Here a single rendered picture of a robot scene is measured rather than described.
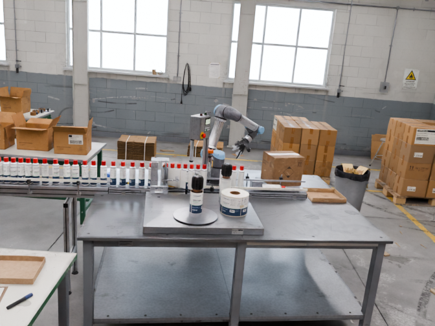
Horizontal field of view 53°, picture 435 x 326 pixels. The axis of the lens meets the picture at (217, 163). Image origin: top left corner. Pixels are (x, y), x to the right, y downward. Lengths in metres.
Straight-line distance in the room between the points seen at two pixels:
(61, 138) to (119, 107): 4.34
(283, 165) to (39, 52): 6.64
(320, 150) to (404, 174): 1.26
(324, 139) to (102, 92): 4.61
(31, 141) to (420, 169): 5.07
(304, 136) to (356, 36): 3.03
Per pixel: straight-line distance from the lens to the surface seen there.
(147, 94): 8.96
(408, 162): 6.60
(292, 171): 3.93
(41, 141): 5.03
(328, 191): 4.01
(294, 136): 6.75
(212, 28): 8.78
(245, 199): 3.05
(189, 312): 3.20
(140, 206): 3.30
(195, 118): 3.45
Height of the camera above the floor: 2.05
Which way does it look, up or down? 15 degrees down
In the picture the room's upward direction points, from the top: 4 degrees clockwise
